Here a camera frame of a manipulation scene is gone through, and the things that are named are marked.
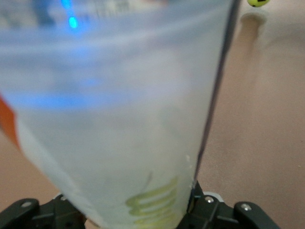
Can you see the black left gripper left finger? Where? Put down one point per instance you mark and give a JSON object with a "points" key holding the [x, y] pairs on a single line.
{"points": [[54, 214]]}

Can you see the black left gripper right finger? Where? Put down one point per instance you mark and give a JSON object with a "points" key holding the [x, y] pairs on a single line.
{"points": [[212, 214]]}

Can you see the yellow tennis ball black print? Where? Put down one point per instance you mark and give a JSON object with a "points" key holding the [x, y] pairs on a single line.
{"points": [[258, 2]]}

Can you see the clear tennis ball can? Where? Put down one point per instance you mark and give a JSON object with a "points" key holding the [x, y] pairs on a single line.
{"points": [[119, 119]]}

